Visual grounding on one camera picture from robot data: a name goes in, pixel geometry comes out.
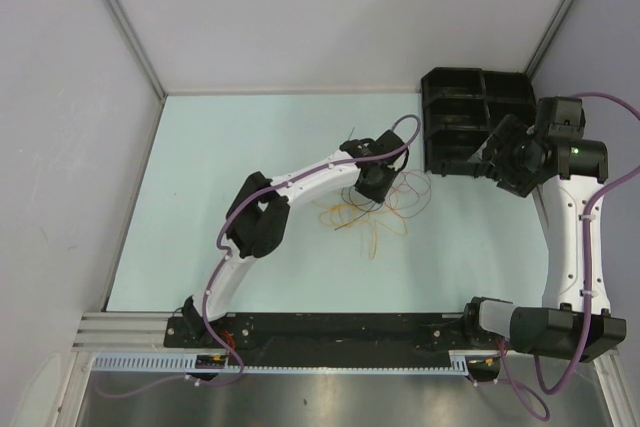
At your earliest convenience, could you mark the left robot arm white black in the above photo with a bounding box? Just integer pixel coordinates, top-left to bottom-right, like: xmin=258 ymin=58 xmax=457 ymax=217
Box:
xmin=182 ymin=129 xmax=409 ymax=347

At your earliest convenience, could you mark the black compartment tray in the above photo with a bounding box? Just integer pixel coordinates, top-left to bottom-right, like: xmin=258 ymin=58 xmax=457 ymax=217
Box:
xmin=420 ymin=67 xmax=536 ymax=176

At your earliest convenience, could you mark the yellow-orange wire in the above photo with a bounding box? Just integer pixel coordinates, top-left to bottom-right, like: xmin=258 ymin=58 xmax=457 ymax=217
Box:
xmin=309 ymin=199 xmax=412 ymax=259

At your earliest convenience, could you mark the white slotted cable duct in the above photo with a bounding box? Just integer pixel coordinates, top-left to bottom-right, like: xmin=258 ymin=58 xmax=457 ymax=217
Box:
xmin=92 ymin=352 xmax=468 ymax=376

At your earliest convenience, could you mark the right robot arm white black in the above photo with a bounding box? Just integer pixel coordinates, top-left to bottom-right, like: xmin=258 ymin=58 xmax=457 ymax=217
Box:
xmin=461 ymin=97 xmax=627 ymax=363

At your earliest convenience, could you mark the pink-red wire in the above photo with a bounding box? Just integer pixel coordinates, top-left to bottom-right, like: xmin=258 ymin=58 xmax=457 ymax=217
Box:
xmin=387 ymin=169 xmax=433 ymax=221

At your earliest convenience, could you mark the black thin wire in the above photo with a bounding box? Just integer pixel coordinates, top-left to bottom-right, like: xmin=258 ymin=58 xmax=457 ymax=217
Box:
xmin=333 ymin=191 xmax=386 ymax=232

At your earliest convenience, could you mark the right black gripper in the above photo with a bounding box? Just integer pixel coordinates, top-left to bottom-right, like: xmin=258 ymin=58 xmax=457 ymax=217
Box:
xmin=467 ymin=114 xmax=544 ymax=197

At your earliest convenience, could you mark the aluminium frame rail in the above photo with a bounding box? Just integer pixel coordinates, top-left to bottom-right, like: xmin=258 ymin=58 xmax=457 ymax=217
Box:
xmin=69 ymin=312 xmax=176 ymax=353

